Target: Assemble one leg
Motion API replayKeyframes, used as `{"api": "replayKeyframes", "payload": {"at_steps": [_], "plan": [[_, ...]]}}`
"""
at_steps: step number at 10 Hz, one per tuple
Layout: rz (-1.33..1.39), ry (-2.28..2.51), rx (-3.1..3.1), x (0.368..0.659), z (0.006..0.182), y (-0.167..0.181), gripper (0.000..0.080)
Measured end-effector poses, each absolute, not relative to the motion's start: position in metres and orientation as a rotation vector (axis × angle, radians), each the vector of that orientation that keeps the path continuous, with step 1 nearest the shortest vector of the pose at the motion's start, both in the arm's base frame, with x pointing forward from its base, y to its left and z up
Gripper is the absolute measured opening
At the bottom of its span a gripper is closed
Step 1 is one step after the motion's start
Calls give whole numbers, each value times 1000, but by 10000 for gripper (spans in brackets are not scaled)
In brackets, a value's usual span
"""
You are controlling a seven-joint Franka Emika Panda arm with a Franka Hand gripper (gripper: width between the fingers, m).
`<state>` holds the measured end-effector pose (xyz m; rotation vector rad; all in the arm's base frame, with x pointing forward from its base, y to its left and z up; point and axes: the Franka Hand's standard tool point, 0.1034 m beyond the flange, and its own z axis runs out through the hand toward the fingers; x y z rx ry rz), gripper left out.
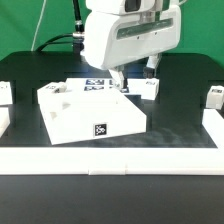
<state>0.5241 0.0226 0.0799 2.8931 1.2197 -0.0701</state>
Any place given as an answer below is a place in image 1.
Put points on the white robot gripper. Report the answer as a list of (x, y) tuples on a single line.
[(118, 32)]

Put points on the white U-shaped fence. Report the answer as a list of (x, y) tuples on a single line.
[(111, 161)]

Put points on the sheet of fiducial markers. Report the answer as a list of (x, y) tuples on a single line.
[(135, 86)]

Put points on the white square tabletop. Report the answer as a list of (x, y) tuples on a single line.
[(73, 116)]

